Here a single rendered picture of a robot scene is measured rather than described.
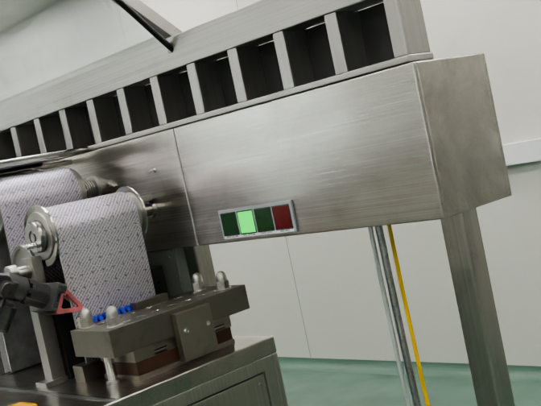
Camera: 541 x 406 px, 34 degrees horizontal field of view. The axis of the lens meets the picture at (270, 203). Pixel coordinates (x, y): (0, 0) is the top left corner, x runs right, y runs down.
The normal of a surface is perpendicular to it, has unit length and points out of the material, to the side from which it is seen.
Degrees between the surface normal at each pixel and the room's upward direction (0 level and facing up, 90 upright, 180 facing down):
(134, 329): 90
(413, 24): 90
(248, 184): 90
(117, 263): 90
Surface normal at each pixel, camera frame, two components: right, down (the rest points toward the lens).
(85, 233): 0.68, -0.11
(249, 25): -0.70, 0.18
